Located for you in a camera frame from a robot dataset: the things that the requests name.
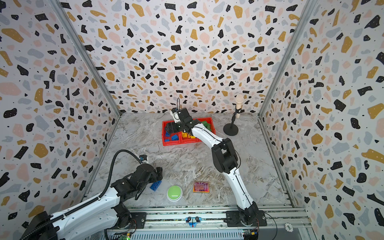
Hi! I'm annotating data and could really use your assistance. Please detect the yellow brick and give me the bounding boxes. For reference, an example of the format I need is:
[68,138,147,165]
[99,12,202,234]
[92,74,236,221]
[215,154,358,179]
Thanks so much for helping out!
[182,133,196,140]

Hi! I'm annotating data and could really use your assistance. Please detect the green brick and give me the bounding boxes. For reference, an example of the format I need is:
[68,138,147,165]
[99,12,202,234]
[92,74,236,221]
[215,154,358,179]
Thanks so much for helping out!
[202,121,212,131]

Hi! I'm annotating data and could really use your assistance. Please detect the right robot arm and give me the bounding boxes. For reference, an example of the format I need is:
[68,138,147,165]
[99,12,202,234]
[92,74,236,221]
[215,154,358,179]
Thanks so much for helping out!
[166,108,259,226]

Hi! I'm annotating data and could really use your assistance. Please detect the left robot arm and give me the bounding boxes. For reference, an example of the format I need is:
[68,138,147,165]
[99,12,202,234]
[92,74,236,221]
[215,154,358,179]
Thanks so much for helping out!
[21,150,163,240]

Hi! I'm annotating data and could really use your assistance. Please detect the left red bin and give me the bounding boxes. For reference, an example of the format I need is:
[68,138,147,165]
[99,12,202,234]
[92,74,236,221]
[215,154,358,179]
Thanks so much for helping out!
[162,121,181,146]

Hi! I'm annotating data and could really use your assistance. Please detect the red bin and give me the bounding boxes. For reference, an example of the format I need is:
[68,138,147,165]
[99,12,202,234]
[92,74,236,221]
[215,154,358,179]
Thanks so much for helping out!
[180,133,200,144]
[198,118,216,134]
[162,121,181,146]

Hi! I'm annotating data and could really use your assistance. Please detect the middle red bin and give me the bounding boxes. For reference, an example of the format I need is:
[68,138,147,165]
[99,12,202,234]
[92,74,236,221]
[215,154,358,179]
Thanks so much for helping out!
[180,133,200,144]

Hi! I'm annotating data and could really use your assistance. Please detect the green push button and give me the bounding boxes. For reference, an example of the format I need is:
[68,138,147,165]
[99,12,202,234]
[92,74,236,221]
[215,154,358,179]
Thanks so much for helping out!
[167,185,183,202]

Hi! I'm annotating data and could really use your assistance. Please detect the right red bin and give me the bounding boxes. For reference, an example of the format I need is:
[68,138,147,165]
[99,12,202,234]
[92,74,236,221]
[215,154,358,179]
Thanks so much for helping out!
[198,118,216,134]

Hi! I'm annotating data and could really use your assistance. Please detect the colourful card box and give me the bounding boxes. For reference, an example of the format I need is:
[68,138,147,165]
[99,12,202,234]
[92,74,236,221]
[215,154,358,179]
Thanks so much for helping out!
[193,182,210,193]

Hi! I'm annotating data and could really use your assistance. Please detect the wooden microphone on black stand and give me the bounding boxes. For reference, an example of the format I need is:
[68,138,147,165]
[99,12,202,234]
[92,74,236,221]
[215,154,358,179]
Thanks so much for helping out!
[223,95,244,136]

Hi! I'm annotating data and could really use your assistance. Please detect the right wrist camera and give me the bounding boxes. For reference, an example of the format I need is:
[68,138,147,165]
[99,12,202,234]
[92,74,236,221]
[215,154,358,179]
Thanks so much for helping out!
[170,108,181,123]

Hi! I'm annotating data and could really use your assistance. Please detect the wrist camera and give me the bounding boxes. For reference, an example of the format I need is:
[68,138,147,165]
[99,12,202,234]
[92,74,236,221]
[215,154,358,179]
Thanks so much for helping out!
[139,155,148,164]
[170,108,181,123]

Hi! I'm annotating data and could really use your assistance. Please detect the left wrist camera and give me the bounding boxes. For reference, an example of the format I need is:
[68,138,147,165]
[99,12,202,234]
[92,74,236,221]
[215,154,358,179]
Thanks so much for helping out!
[139,155,148,164]

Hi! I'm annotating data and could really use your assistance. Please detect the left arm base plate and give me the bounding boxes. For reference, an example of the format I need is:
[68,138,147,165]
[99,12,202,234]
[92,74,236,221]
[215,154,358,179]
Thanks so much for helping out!
[114,212,147,231]

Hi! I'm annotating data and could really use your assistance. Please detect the blue clip on rail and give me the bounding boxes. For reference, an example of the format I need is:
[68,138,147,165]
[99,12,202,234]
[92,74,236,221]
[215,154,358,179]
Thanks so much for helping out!
[185,217,202,228]

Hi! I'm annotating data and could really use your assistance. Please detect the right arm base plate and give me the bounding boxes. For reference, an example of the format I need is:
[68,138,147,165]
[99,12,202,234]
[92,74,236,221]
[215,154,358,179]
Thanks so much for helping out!
[224,210,267,228]

